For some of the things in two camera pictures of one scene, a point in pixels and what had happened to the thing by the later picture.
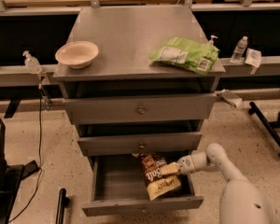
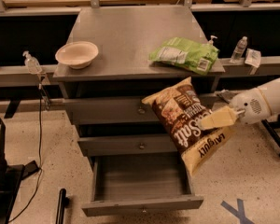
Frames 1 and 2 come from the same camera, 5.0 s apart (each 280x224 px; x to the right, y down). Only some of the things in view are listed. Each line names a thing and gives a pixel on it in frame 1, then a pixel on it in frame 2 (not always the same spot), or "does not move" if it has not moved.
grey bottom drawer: x=117 y=187 does not move
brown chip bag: x=157 y=184 -> x=180 y=109
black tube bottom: x=63 y=203 does not move
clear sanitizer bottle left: x=32 y=63 does not move
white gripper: x=186 y=164 -> x=249 y=106
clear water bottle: x=240 y=50 does not move
